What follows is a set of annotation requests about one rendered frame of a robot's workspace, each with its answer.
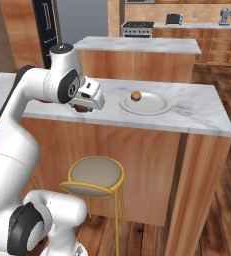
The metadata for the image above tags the dark brown fruit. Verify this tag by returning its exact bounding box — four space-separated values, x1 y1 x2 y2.
74 104 92 114

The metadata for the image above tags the red bowl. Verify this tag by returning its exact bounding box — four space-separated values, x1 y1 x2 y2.
36 98 57 105

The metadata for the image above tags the wooden dining counter marble top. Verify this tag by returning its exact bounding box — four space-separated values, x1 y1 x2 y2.
0 72 231 256

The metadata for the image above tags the black toaster oven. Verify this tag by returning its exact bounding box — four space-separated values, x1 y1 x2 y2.
165 12 185 26

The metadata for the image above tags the grey coffee machine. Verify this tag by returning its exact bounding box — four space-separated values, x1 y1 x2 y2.
218 8 231 27

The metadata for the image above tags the wooden kitchen island marble top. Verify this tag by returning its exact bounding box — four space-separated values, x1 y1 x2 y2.
73 36 203 85

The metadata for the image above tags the black fridge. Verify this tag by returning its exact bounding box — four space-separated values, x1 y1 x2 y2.
31 0 60 70

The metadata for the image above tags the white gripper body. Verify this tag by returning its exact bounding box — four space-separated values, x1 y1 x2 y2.
72 85 107 111

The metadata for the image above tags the wooden wall cupboard run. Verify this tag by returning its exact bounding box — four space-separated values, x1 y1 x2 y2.
155 0 231 5

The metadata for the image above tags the orange brown fruit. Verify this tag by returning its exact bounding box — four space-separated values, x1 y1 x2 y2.
130 90 142 102

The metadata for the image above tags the wooden base cupboard run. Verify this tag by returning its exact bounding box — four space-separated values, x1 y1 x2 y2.
152 27 231 66

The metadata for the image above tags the tall wooden cupboard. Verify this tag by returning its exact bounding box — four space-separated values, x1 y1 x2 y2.
0 0 45 70

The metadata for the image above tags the steel extractor hood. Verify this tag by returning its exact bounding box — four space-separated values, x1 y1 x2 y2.
124 0 157 5

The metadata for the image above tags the steel cooker with hob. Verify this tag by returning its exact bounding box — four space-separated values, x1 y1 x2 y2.
121 20 155 39

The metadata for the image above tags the pale grey round plate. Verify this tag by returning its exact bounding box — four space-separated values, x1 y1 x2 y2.
118 91 173 117

